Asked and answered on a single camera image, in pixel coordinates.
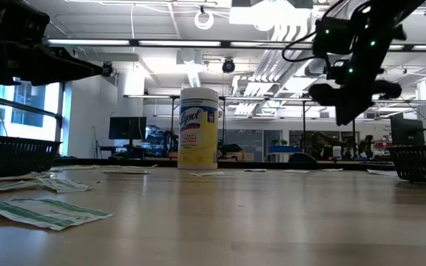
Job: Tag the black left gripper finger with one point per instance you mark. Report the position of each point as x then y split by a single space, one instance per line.
76 68

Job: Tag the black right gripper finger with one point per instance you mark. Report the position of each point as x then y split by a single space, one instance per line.
343 114
357 109

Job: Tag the white alcohol wipe packet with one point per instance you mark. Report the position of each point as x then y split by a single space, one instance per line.
381 172
254 170
296 171
332 170

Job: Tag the Lysol wipes canister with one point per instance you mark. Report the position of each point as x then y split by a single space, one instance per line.
198 129

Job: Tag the black monitor on arm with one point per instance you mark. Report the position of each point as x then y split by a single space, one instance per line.
407 131

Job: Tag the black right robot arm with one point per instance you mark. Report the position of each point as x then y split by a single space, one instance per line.
383 22

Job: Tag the blue storage bin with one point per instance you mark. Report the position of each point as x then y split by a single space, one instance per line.
283 149

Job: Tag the black computer monitor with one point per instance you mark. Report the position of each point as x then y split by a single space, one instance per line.
128 128

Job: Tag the black plastic mesh basket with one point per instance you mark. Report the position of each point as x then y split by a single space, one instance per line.
420 162
13 155

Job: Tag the black hanging camera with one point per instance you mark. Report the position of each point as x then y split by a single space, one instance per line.
228 65
107 69

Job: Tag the black aluminium table frame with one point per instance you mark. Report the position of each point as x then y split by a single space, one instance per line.
264 164

